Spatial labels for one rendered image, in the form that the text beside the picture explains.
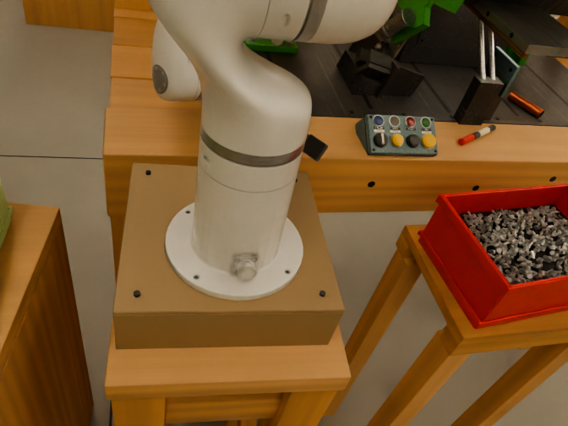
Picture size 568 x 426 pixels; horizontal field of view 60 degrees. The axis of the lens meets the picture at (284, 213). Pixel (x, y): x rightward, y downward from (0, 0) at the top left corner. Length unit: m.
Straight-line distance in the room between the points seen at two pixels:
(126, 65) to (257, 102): 0.70
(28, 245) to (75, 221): 1.13
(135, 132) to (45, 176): 1.33
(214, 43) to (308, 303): 0.35
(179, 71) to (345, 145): 0.35
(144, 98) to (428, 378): 0.77
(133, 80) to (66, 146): 1.29
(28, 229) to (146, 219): 0.26
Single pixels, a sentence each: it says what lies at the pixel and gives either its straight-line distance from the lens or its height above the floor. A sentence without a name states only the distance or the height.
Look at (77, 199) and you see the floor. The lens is 2.10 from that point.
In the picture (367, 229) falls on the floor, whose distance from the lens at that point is 2.17.
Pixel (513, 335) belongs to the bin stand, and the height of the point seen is 0.79.
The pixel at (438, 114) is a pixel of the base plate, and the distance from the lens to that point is 1.20.
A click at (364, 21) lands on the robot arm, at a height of 1.28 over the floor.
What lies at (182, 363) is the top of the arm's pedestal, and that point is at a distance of 0.68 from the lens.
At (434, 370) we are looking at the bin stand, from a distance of 0.99.
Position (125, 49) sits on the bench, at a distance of 1.22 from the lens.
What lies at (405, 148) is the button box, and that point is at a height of 0.92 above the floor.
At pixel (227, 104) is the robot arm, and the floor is 1.19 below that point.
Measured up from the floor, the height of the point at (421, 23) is 1.09.
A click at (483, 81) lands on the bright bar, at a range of 1.16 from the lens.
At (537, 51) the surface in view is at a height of 1.12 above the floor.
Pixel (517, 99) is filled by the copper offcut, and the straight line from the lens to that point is 1.39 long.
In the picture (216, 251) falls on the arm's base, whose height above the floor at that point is 0.98.
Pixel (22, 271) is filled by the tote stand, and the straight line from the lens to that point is 0.86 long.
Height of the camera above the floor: 1.45
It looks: 43 degrees down
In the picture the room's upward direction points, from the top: 15 degrees clockwise
